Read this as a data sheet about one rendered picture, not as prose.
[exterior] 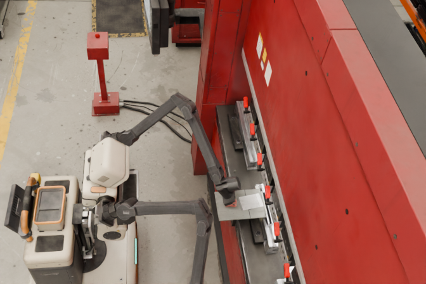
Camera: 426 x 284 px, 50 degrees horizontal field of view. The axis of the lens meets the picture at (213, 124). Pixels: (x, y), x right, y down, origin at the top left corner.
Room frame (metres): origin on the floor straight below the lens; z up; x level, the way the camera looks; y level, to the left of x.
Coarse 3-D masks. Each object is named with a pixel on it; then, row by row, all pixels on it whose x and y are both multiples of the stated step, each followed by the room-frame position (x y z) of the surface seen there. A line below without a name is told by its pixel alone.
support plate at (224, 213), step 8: (216, 192) 1.36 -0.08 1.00; (240, 192) 1.39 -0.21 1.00; (248, 192) 1.40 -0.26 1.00; (256, 192) 1.40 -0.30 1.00; (216, 200) 1.31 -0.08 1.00; (224, 208) 1.27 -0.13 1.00; (232, 208) 1.28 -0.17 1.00; (240, 208) 1.29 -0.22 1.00; (256, 208) 1.30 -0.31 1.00; (224, 216) 1.22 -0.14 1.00; (232, 216) 1.23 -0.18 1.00; (240, 216) 1.24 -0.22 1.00; (248, 216) 1.24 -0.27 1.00; (256, 216) 1.25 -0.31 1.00; (264, 216) 1.26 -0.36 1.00
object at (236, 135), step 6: (228, 114) 2.04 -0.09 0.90; (234, 114) 2.05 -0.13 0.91; (234, 120) 1.99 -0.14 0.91; (234, 126) 1.94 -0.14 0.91; (234, 132) 1.89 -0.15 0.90; (234, 138) 1.84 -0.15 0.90; (240, 138) 1.85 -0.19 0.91; (234, 144) 1.80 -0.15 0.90; (240, 144) 1.81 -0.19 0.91; (240, 150) 1.77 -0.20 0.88
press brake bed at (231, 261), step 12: (216, 120) 2.07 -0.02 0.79; (216, 132) 2.02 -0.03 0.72; (216, 144) 1.97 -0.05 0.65; (216, 156) 1.92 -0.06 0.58; (216, 216) 1.74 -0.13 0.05; (216, 228) 1.64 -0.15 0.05; (228, 228) 1.38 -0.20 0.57; (216, 240) 1.56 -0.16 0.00; (228, 240) 1.33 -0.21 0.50; (228, 252) 1.28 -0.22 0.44; (240, 252) 1.13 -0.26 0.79; (228, 264) 1.23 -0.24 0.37; (240, 264) 1.08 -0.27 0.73; (228, 276) 1.28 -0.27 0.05; (240, 276) 1.03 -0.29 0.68
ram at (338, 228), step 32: (256, 0) 2.08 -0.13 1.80; (288, 0) 1.66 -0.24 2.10; (256, 32) 1.97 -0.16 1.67; (288, 32) 1.58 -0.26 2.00; (256, 64) 1.87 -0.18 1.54; (288, 64) 1.49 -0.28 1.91; (256, 96) 1.75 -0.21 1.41; (288, 96) 1.40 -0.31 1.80; (320, 96) 1.17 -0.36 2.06; (288, 128) 1.30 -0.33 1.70; (320, 128) 1.09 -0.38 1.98; (288, 160) 1.21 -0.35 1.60; (320, 160) 1.01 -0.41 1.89; (352, 160) 0.87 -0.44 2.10; (288, 192) 1.11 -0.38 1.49; (320, 192) 0.93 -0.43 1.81; (352, 192) 0.80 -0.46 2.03; (320, 224) 0.85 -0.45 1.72; (352, 224) 0.73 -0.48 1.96; (384, 224) 0.64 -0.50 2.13; (320, 256) 0.77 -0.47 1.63; (352, 256) 0.66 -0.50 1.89; (384, 256) 0.58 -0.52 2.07
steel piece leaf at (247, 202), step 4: (244, 196) 1.37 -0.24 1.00; (248, 196) 1.37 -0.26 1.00; (252, 196) 1.37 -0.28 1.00; (240, 200) 1.33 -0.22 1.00; (244, 200) 1.34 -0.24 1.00; (248, 200) 1.34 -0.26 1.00; (252, 200) 1.34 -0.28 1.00; (256, 200) 1.35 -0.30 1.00; (240, 204) 1.30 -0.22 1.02; (244, 204) 1.31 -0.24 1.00; (248, 204) 1.32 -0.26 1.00; (252, 204) 1.32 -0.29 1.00; (256, 204) 1.32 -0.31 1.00; (244, 208) 1.29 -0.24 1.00; (248, 208) 1.29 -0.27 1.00; (252, 208) 1.30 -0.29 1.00
